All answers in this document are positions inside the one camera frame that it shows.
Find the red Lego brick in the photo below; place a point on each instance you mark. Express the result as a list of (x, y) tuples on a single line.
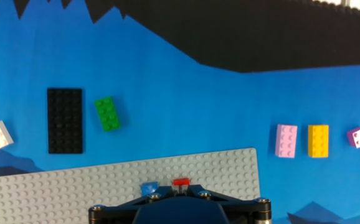
[(181, 182)]

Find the yellow Lego brick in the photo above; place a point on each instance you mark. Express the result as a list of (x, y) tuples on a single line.
[(318, 141)]

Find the light pink Lego brick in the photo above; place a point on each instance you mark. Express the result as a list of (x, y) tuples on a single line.
[(286, 141)]

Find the grey Lego baseplate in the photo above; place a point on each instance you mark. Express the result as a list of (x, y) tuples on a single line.
[(58, 193)]

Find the black Lego plate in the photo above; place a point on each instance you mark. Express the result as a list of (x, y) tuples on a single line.
[(64, 121)]

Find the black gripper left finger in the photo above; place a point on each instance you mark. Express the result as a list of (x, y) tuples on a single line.
[(111, 214)]

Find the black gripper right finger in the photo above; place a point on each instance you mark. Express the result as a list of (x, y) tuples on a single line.
[(245, 213)]

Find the blue Lego brick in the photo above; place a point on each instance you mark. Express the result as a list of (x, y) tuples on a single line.
[(149, 188)]

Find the small purple Lego brick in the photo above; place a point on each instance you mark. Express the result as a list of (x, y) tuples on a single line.
[(358, 137)]

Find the green Lego brick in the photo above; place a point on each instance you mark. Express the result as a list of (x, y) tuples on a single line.
[(107, 114)]

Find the blue mountain print cloth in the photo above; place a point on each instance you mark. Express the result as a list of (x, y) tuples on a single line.
[(198, 109)]

